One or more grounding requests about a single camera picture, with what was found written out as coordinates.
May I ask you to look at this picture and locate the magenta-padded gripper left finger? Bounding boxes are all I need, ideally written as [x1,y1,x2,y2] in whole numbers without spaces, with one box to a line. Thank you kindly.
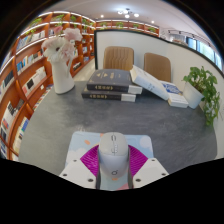
[59,144,101,190]

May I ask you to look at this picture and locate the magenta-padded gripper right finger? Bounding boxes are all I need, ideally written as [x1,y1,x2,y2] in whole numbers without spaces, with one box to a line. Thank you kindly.
[127,144,170,190]

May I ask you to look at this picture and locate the light grey computer mouse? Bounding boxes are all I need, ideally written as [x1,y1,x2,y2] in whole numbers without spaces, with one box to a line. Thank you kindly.
[97,131,130,179]

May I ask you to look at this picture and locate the pastel sun print mouse pad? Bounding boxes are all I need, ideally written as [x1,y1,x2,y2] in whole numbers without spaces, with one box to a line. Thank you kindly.
[64,130,155,192]

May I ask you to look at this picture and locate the blue cover book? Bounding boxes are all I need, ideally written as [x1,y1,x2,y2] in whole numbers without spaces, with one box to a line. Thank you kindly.
[159,79,190,109]

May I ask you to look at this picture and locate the thick white book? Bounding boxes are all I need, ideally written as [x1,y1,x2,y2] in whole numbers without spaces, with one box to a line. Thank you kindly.
[129,64,170,102]

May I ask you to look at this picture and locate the green plant in white pot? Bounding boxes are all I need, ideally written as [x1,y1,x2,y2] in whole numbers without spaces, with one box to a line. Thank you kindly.
[181,65,222,128]

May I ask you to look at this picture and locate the white vase with pink flowers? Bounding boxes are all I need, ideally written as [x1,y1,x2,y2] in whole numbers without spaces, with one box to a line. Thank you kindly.
[41,27,84,95]

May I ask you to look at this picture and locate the tan ribbed chair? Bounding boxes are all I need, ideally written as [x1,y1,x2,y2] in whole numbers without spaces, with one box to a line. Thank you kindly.
[102,45,135,72]
[143,52,172,83]

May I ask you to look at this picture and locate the orange wooden bookshelf unit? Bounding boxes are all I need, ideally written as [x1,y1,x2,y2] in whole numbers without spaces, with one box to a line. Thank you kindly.
[0,11,161,161]

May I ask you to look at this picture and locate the window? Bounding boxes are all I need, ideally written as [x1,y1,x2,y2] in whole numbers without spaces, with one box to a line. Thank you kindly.
[168,29,224,71]

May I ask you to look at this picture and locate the ceiling lights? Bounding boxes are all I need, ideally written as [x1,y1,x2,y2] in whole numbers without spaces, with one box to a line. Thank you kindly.
[117,8,140,19]

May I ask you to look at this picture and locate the white partition with black frame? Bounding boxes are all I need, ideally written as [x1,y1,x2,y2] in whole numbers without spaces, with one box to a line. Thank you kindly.
[93,29,224,158]

